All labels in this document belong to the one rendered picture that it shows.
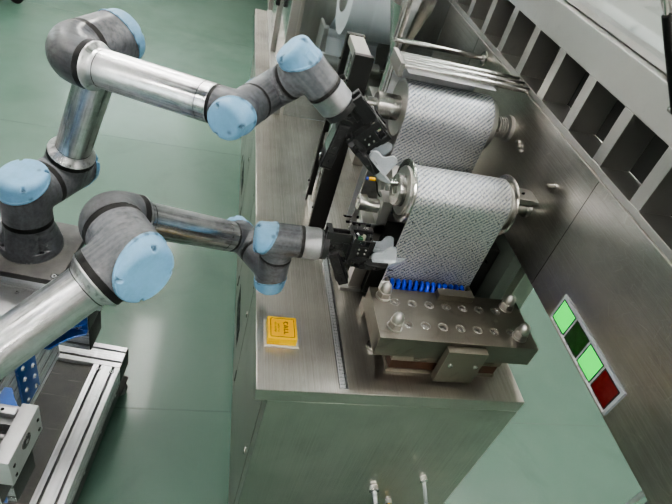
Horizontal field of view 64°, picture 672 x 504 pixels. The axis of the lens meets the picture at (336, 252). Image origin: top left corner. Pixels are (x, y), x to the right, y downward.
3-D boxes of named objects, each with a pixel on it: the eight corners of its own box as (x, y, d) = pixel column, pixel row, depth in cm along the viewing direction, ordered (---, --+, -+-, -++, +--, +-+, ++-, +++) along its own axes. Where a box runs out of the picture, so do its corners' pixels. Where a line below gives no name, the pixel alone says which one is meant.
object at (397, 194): (387, 187, 131) (398, 166, 125) (395, 189, 131) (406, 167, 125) (390, 211, 126) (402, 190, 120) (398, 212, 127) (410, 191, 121)
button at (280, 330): (266, 322, 132) (267, 315, 131) (294, 324, 134) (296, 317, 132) (266, 344, 127) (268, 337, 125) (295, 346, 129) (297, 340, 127)
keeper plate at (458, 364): (430, 374, 131) (447, 345, 124) (467, 376, 133) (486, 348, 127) (432, 383, 129) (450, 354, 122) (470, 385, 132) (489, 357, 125)
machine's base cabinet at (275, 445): (238, 147, 361) (258, 16, 307) (332, 162, 377) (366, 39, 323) (220, 554, 174) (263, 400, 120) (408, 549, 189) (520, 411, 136)
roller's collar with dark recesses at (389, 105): (369, 109, 142) (377, 86, 138) (391, 113, 144) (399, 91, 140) (373, 121, 138) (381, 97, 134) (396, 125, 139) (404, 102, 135)
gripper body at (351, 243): (379, 244, 123) (327, 237, 120) (368, 271, 128) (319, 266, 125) (373, 223, 129) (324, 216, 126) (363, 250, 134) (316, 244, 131)
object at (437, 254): (382, 278, 136) (406, 220, 125) (467, 287, 142) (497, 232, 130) (382, 279, 136) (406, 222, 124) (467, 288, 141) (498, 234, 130)
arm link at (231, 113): (8, 23, 100) (245, 97, 91) (53, 12, 109) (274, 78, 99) (21, 84, 107) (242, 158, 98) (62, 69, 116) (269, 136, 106)
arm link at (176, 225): (49, 213, 103) (231, 245, 144) (71, 248, 98) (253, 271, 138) (75, 162, 100) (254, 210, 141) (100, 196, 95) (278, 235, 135)
